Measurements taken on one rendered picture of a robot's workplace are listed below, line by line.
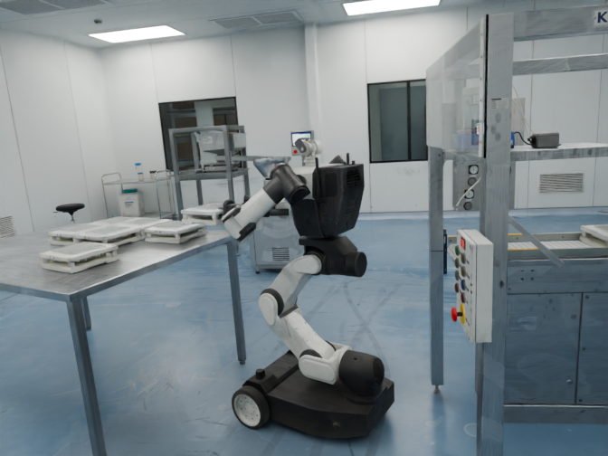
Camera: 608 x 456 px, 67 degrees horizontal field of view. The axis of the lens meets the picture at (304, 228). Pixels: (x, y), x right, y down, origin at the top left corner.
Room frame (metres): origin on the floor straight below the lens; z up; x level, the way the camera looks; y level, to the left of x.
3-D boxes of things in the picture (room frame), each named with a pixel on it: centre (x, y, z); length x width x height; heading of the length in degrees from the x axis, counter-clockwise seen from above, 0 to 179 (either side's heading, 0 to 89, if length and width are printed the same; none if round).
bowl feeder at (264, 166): (4.72, 0.23, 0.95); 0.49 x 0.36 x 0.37; 78
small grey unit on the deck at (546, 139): (1.90, -0.99, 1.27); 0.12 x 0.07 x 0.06; 83
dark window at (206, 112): (7.57, 1.57, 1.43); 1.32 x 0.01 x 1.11; 78
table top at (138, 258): (2.50, 1.30, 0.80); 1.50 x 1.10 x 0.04; 62
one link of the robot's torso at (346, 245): (2.00, -0.12, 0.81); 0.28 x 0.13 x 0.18; 56
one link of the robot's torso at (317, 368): (2.04, -0.07, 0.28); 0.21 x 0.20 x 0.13; 56
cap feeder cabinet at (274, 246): (4.66, 0.20, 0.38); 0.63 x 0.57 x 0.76; 78
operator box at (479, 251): (1.16, -0.44, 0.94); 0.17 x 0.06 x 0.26; 173
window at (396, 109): (6.85, -1.73, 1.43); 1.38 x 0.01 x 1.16; 78
